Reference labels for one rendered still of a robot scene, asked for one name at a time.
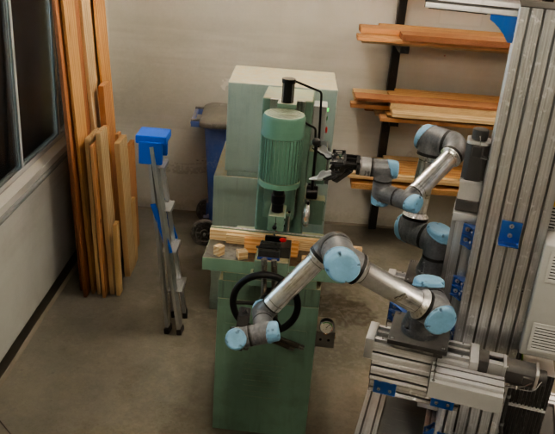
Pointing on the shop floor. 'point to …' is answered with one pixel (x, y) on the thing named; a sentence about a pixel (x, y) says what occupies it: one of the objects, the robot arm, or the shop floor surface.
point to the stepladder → (152, 141)
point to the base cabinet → (264, 377)
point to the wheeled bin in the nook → (212, 124)
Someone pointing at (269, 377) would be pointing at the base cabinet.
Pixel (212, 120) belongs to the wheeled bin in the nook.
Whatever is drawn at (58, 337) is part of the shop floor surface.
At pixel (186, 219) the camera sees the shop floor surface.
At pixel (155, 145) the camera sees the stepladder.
